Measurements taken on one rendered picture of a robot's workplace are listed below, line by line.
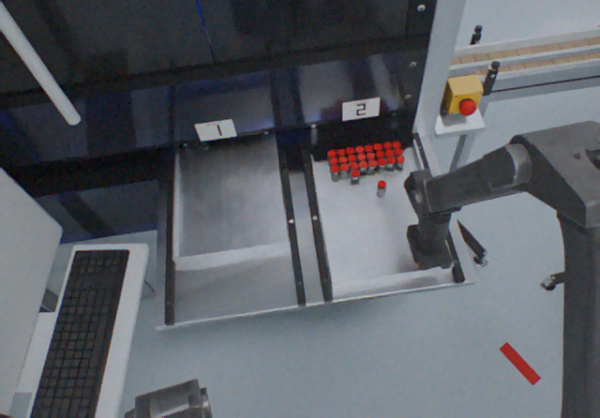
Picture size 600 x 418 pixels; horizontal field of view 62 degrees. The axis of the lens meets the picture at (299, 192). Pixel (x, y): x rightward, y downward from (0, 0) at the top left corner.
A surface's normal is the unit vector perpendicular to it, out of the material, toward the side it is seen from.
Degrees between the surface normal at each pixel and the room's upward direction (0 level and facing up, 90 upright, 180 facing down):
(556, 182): 89
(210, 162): 0
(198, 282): 0
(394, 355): 0
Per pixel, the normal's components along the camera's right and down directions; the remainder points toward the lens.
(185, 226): -0.07, -0.52
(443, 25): 0.12, 0.84
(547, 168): -0.98, 0.20
